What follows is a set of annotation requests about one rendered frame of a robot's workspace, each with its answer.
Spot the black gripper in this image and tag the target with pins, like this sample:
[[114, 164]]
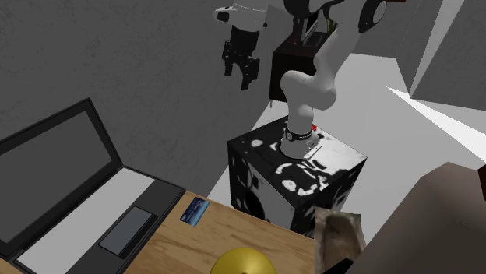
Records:
[[245, 41]]

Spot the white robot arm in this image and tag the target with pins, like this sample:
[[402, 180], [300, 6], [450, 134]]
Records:
[[326, 72]]

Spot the black white patterned robot stand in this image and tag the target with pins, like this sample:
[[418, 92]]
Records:
[[277, 182]]

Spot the blue card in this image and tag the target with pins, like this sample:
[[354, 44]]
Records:
[[194, 211]]

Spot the wooden desk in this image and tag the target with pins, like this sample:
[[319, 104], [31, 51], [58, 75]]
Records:
[[227, 235]]

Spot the grey brown textured cushion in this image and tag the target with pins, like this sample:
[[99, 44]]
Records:
[[336, 235]]

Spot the yellow round object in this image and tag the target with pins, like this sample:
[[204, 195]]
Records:
[[243, 263]]

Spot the dark grey open laptop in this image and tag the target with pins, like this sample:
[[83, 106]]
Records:
[[57, 167]]

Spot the brown sofa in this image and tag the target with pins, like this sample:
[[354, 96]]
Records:
[[425, 227]]

